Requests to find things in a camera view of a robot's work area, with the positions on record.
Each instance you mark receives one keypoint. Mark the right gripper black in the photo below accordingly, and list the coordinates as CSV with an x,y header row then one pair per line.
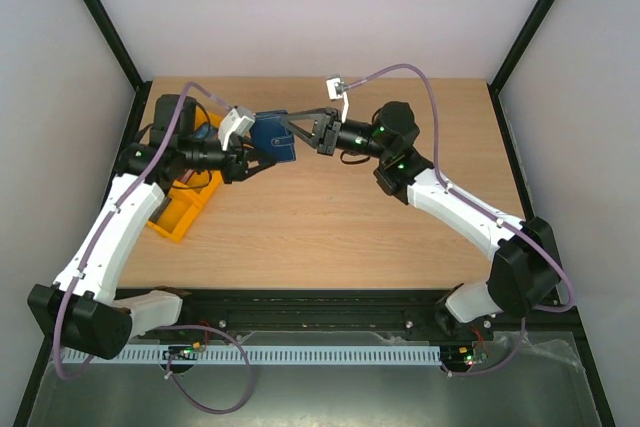
x,y
327,135

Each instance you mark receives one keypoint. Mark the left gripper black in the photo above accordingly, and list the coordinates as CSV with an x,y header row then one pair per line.
x,y
236,161

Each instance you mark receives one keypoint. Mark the dark blue card holder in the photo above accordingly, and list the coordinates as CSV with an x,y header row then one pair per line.
x,y
270,136

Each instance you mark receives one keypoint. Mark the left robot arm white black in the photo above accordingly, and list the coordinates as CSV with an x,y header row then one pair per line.
x,y
79,309

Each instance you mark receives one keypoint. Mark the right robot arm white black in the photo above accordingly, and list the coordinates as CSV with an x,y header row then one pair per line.
x,y
523,254

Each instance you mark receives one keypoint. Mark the blue cards stack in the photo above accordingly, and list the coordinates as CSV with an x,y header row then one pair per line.
x,y
205,131

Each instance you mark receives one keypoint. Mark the yellow three-compartment bin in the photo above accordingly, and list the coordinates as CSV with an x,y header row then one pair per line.
x,y
188,188

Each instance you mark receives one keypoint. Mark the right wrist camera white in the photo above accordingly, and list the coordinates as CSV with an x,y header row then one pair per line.
x,y
337,90

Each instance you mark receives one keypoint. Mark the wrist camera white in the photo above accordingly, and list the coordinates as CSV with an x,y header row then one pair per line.
x,y
238,121
337,90

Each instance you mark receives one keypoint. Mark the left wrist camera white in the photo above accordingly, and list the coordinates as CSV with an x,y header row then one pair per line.
x,y
238,121

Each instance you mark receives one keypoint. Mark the black aluminium rail base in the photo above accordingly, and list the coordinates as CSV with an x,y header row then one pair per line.
x,y
409,314

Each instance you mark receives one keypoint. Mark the white slotted cable duct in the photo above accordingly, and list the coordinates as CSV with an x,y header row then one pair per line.
x,y
283,355

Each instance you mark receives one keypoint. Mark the left black frame post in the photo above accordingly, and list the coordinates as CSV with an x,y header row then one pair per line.
x,y
110,34

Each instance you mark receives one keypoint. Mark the black frame post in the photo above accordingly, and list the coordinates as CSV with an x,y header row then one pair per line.
x,y
522,41
110,34

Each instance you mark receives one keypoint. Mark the right black frame post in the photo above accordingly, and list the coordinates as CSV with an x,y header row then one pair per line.
x,y
522,41

